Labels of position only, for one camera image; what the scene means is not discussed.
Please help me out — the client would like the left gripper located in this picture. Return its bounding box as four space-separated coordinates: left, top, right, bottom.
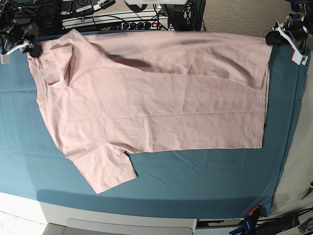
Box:
265 21 309 55

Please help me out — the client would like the black power strip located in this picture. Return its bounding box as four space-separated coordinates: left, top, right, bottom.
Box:
96 21 162 31

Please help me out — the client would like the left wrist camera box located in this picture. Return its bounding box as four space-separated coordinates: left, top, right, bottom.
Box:
291 50 308 66

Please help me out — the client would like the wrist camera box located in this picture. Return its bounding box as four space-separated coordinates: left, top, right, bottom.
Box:
0 54 10 65
291 50 308 66

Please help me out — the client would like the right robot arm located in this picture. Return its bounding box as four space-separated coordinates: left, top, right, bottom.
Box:
0 7 42 58

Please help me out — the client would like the teal table cloth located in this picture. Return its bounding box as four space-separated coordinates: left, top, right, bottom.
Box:
0 44 308 218

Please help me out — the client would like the pink T-shirt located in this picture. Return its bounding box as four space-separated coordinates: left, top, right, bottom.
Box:
27 30 272 193

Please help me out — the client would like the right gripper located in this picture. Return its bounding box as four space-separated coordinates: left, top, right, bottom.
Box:
7 35 42 58

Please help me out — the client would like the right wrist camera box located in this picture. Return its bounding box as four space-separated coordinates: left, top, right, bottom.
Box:
0 54 10 65

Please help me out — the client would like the orange blue clamp bottom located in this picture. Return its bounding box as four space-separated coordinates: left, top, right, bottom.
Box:
229 205 262 235

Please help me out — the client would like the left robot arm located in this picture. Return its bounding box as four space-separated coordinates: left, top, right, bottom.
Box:
266 0 313 55

